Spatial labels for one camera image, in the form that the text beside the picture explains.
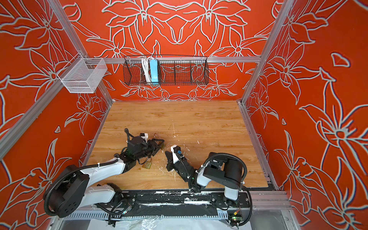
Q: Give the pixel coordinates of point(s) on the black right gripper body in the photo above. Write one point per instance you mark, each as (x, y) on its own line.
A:
(178, 167)

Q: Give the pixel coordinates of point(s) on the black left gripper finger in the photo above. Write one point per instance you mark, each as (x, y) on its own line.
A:
(153, 150)
(156, 141)

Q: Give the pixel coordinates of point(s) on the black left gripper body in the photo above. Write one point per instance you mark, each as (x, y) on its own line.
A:
(147, 150)

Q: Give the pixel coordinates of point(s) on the brass padlock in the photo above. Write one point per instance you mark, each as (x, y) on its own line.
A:
(147, 164)
(157, 136)

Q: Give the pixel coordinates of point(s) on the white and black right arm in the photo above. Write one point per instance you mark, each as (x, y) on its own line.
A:
(223, 168)

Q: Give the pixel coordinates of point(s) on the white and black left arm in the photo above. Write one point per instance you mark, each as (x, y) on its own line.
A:
(76, 186)

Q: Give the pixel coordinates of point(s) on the light blue box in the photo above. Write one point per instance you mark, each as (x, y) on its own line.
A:
(154, 71)

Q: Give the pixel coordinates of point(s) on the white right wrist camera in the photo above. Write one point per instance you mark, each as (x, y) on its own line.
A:
(176, 153)

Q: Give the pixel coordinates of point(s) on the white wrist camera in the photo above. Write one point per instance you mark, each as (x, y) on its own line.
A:
(176, 153)
(145, 136)

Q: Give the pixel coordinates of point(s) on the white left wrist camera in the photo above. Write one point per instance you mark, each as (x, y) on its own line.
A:
(145, 136)

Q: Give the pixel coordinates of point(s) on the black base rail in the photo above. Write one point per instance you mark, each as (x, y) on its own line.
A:
(183, 204)

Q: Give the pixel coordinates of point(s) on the black wire wall basket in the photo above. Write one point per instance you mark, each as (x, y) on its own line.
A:
(172, 70)

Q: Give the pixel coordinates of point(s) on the white mesh wall basket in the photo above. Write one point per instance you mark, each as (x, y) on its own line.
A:
(83, 78)

